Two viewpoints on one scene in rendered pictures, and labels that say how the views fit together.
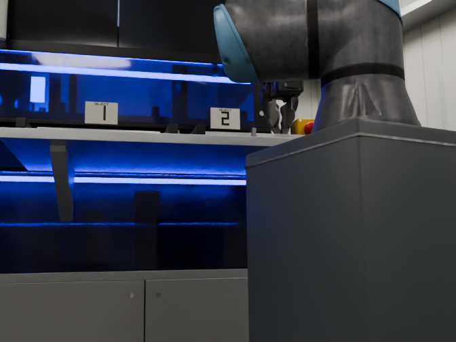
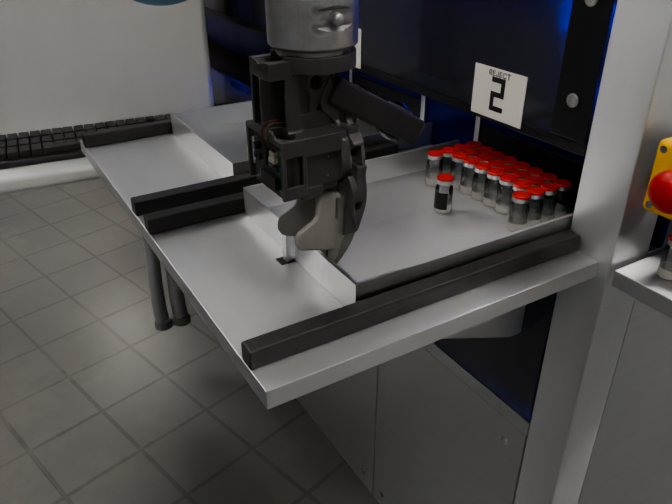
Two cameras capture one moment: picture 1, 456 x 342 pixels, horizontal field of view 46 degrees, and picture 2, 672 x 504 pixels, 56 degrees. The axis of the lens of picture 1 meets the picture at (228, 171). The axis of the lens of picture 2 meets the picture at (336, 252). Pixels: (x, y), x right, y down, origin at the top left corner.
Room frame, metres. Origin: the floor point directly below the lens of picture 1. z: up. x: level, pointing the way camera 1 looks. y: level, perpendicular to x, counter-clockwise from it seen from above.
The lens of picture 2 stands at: (1.05, -0.65, 1.23)
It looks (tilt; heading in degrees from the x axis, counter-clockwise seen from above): 30 degrees down; 72
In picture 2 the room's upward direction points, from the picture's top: straight up
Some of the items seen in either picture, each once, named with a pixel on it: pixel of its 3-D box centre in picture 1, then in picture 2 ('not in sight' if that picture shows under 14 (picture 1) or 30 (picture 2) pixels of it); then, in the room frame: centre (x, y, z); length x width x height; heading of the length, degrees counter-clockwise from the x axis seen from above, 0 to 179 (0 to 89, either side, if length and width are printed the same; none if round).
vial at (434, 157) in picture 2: not in sight; (434, 168); (1.42, 0.08, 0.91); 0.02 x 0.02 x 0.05
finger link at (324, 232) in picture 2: (289, 118); (322, 234); (1.20, -0.14, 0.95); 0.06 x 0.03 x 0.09; 13
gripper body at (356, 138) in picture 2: (282, 73); (307, 121); (1.19, -0.13, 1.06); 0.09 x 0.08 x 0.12; 13
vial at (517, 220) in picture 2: not in sight; (518, 211); (1.46, -0.08, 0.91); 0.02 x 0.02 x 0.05
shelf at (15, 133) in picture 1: (172, 159); (313, 189); (1.27, 0.13, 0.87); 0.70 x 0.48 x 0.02; 103
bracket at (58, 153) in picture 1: (62, 188); not in sight; (1.20, 0.38, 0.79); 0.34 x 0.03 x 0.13; 13
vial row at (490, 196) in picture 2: not in sight; (487, 184); (1.46, 0.00, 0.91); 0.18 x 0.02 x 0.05; 103
